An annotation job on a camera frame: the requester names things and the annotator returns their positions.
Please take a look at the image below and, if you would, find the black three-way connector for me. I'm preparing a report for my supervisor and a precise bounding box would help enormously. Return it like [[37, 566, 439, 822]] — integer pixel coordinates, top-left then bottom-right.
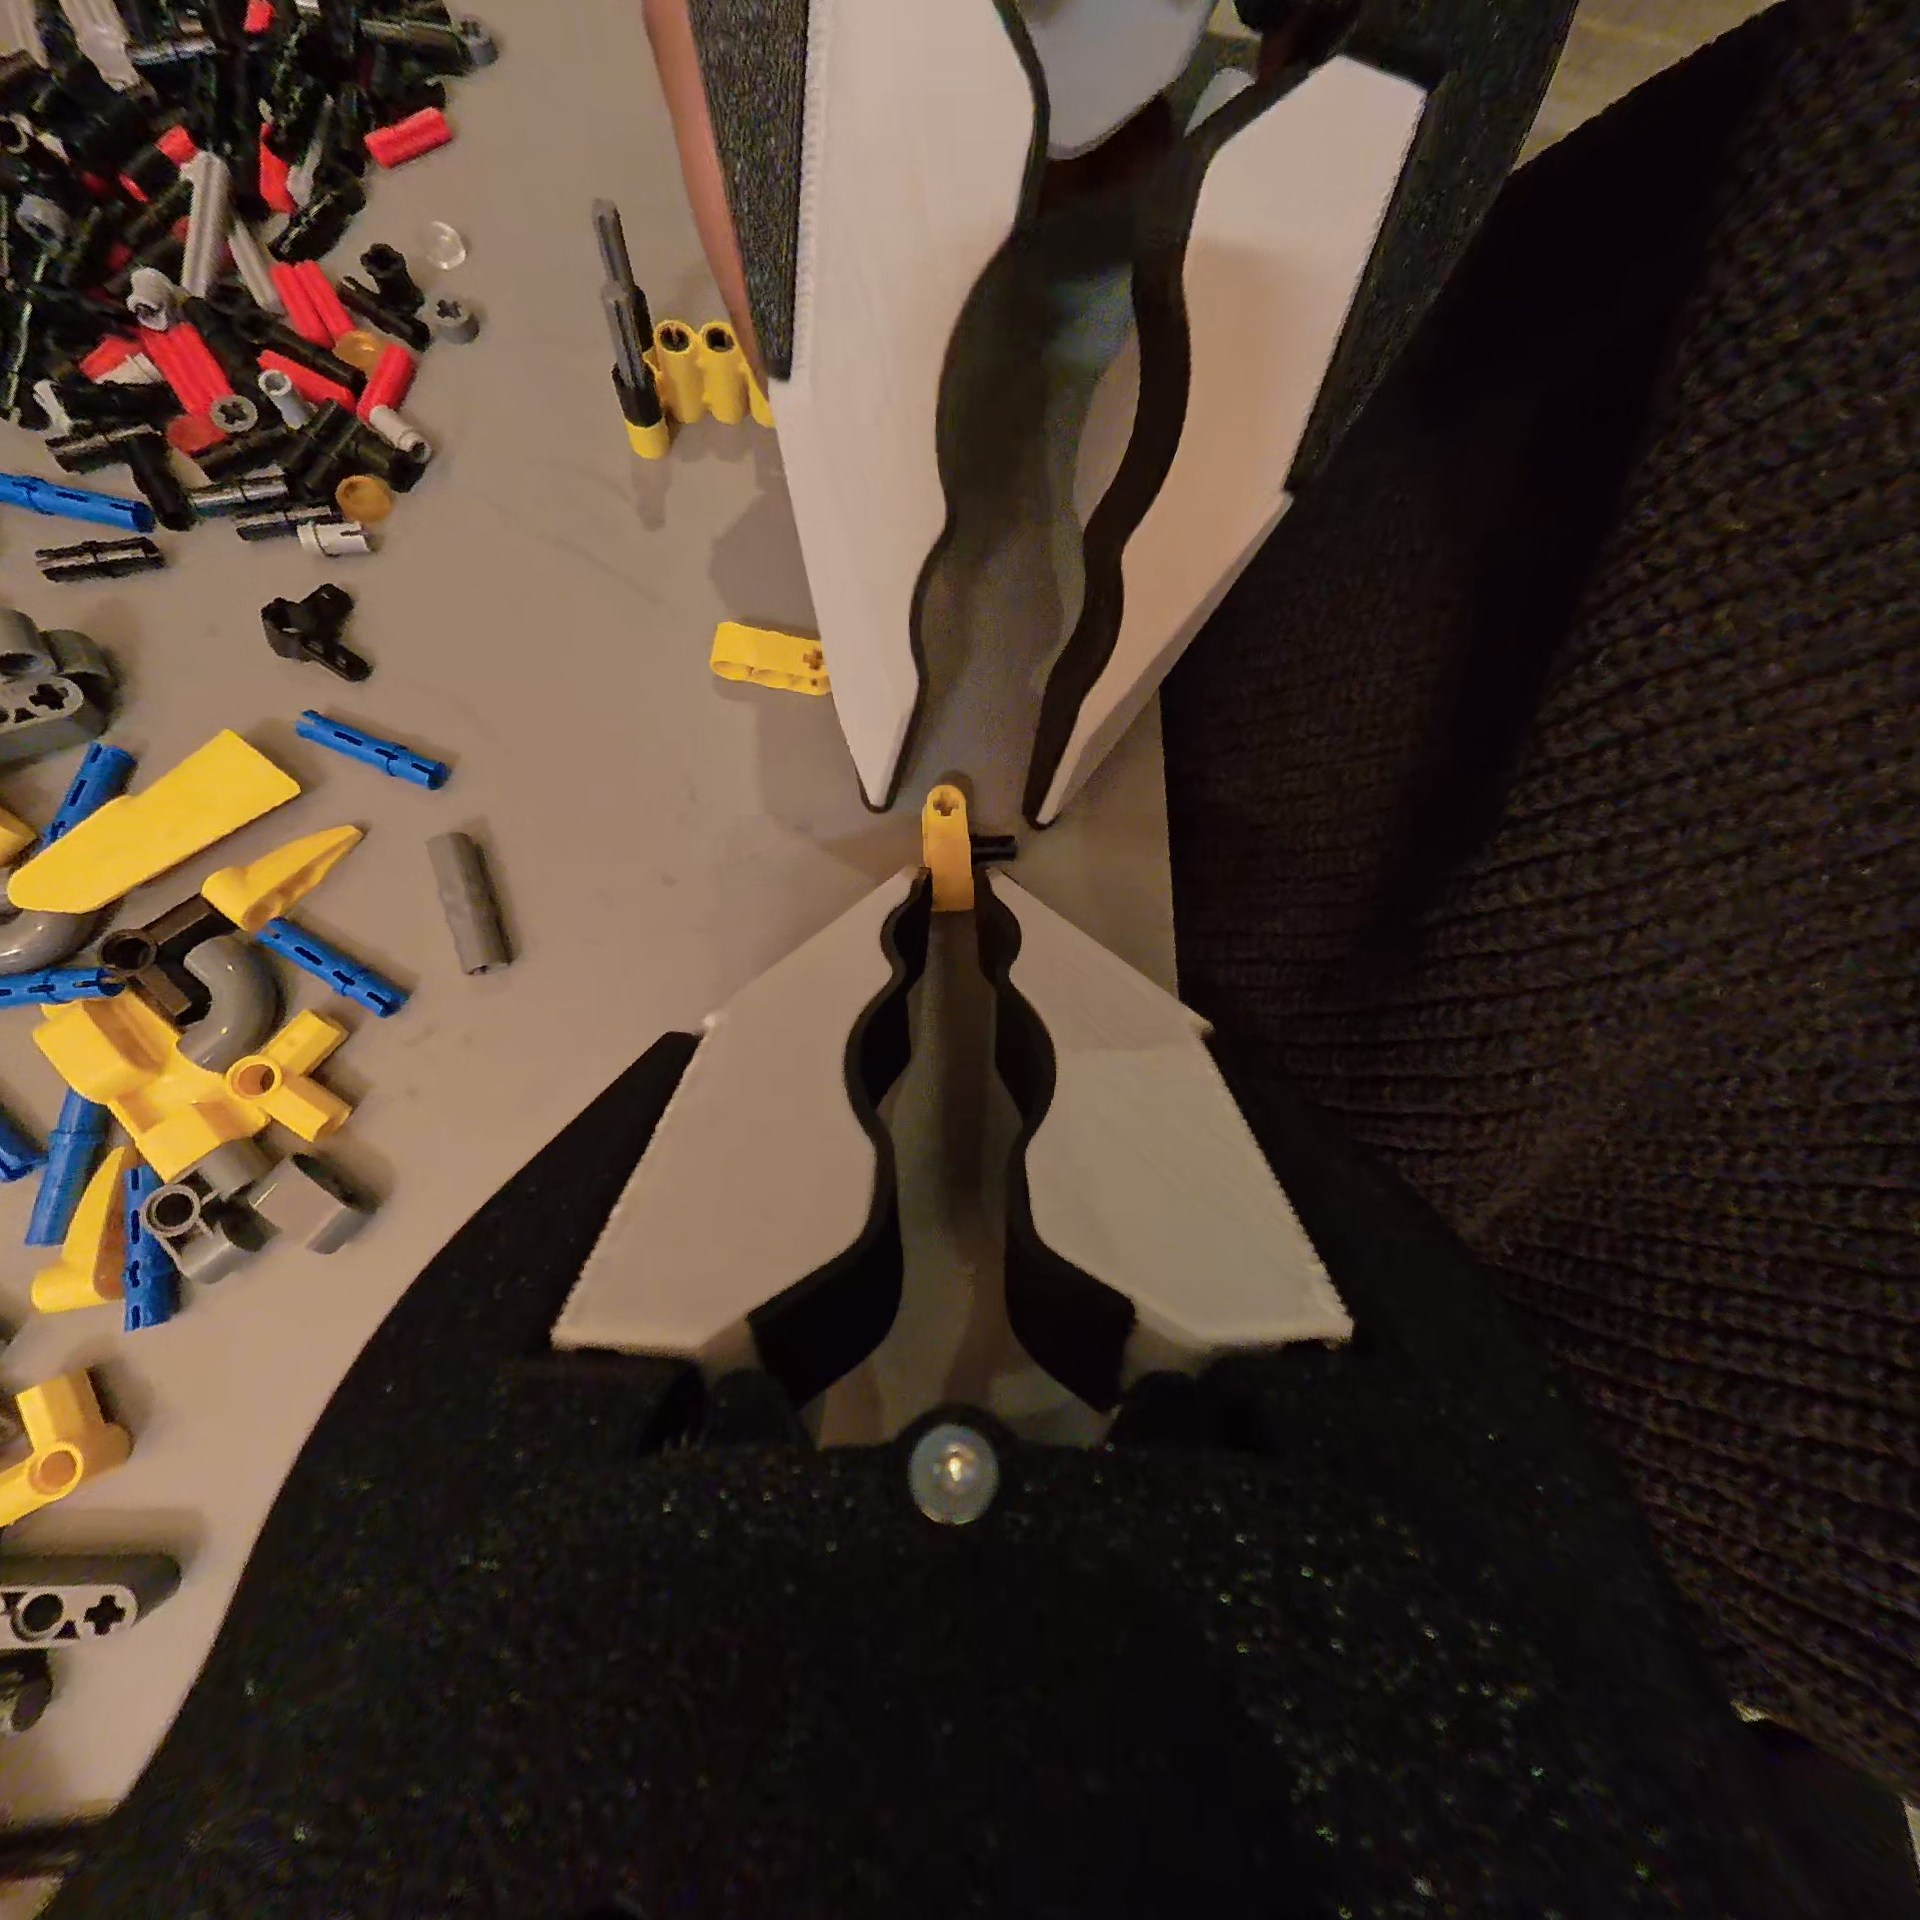
[[259, 583, 375, 686]]

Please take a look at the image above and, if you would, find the yellow short beam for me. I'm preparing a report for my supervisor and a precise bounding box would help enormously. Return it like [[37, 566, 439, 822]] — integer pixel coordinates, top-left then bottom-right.
[[919, 782, 979, 915], [708, 619, 831, 702]]

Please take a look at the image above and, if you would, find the yellow bracket piece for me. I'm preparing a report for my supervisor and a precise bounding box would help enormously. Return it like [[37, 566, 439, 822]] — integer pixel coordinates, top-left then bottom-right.
[[31, 987, 242, 1182]]

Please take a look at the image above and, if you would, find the grey angled block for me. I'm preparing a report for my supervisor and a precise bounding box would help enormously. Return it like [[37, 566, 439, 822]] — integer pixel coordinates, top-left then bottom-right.
[[246, 1152, 378, 1257]]

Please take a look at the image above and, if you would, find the grey holed connector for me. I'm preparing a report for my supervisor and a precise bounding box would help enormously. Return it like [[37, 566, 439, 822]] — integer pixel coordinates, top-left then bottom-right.
[[143, 1176, 281, 1287]]

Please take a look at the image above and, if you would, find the yellow cross connector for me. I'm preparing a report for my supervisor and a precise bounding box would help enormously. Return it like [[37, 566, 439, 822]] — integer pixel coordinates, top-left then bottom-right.
[[225, 1006, 357, 1144]]

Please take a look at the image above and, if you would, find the yellow pointed fin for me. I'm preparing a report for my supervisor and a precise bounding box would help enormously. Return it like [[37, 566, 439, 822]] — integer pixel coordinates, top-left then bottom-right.
[[198, 823, 369, 932], [28, 1146, 138, 1316]]

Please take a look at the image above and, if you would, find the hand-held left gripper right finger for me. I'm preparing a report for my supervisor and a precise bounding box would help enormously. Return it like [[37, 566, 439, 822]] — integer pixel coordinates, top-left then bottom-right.
[[969, 866, 1357, 1416]]

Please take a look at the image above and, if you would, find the yellow wedge panel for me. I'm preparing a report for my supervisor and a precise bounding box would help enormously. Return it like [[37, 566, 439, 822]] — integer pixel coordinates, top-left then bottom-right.
[[7, 730, 305, 915]]

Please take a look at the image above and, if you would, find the yellow angled connector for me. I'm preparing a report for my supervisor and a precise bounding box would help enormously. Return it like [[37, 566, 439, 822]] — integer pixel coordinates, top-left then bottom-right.
[[0, 1372, 134, 1530]]

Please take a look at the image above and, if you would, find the dark grey short beam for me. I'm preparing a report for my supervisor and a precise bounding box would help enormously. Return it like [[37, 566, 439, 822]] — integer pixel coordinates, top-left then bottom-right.
[[0, 1553, 182, 1654]]

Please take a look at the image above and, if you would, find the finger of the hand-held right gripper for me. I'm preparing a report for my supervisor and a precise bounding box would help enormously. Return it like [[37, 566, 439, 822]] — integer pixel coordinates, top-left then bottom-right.
[[1025, 60, 1431, 831], [769, 0, 1047, 816]]

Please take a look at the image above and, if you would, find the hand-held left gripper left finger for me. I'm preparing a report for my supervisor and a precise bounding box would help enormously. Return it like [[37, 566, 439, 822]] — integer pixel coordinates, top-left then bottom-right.
[[548, 865, 937, 1408]]

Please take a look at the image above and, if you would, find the grey tube connector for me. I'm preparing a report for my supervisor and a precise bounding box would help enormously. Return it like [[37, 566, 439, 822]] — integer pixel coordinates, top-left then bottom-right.
[[422, 832, 517, 979]]

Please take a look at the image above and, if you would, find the black angled connector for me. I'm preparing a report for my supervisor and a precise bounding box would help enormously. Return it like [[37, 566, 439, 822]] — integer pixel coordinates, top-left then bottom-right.
[[97, 895, 236, 1025]]

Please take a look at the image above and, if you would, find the dark knit sweater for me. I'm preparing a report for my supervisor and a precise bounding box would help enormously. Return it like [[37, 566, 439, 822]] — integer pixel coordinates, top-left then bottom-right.
[[1161, 0, 1920, 1802]]

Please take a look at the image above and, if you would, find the cluster of yellow pinned beams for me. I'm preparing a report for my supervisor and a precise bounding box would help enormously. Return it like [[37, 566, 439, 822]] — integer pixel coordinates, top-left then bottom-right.
[[593, 200, 778, 462]]

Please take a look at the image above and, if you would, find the pile of black red pins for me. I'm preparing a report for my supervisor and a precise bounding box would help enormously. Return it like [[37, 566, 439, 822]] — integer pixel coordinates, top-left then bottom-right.
[[0, 0, 501, 560]]

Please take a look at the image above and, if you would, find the grey perforated frame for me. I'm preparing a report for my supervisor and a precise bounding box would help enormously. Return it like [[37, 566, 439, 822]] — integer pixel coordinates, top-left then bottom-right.
[[0, 607, 122, 769]]

